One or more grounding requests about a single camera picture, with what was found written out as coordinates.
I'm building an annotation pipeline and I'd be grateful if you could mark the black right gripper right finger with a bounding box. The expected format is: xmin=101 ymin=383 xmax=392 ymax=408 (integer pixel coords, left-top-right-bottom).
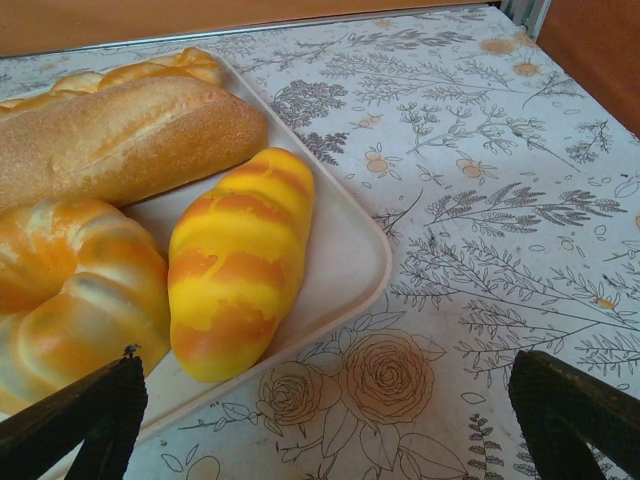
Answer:
xmin=508 ymin=349 xmax=640 ymax=480

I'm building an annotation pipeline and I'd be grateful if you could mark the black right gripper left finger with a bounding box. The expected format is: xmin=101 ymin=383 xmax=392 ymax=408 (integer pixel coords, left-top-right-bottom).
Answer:
xmin=0 ymin=344 xmax=150 ymax=480

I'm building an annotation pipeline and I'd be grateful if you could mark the aluminium frame post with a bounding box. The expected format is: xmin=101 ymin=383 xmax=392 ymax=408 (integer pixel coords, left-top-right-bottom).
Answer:
xmin=498 ymin=0 xmax=554 ymax=44

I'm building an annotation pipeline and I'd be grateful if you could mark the beige square tray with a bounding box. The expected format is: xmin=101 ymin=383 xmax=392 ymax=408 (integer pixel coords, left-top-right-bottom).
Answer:
xmin=0 ymin=52 xmax=395 ymax=480

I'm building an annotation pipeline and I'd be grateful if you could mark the orange white fake croissant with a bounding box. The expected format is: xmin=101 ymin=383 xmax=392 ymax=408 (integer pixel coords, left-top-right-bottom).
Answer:
xmin=0 ymin=197 xmax=172 ymax=416

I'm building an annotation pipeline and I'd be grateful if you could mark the yellow striped fake bread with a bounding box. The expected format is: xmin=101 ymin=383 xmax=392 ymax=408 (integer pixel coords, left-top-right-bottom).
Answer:
xmin=166 ymin=146 xmax=316 ymax=385

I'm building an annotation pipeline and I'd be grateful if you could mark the sandy fake baguette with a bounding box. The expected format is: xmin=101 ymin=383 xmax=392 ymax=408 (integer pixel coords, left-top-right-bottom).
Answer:
xmin=0 ymin=74 xmax=270 ymax=214

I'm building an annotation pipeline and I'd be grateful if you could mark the floral patterned tablecloth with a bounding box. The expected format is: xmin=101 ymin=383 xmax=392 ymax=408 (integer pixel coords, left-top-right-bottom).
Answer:
xmin=0 ymin=4 xmax=640 ymax=480

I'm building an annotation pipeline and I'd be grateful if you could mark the braided orange fake bread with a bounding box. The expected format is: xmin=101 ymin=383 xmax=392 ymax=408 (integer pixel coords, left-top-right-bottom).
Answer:
xmin=0 ymin=46 xmax=227 ymax=109

